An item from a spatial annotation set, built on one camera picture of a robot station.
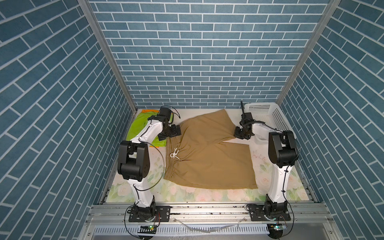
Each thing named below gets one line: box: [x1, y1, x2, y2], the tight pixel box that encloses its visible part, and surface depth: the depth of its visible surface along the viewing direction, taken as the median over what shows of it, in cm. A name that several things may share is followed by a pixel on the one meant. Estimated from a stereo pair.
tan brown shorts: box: [164, 109, 258, 190], surface depth 96 cm
